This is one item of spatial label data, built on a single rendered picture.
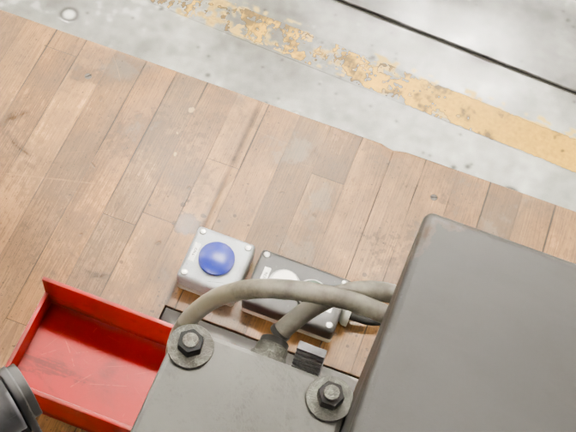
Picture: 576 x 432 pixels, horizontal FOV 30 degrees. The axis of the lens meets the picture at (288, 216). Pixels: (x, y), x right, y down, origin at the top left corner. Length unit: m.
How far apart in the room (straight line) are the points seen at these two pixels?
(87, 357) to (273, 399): 0.67
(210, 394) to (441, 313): 0.16
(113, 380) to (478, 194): 0.48
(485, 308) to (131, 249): 0.87
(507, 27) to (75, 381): 1.76
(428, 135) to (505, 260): 2.05
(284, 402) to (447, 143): 1.96
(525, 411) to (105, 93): 1.02
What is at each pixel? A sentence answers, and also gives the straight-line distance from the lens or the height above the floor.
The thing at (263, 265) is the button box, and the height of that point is 0.93.
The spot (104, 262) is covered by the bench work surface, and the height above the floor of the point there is 0.90.
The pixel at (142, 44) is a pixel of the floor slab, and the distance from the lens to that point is 2.53.
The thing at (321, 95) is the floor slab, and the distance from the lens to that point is 2.46.
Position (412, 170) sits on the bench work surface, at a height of 0.90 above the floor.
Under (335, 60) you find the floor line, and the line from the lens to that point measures 2.52.
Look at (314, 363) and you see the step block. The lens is 1.09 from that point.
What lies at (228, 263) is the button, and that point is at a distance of 1.17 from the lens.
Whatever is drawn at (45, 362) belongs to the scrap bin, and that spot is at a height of 0.91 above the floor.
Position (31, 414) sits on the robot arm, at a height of 1.24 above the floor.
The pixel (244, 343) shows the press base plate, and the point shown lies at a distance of 1.18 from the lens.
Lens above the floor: 1.99
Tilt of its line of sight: 60 degrees down
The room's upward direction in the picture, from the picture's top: 10 degrees clockwise
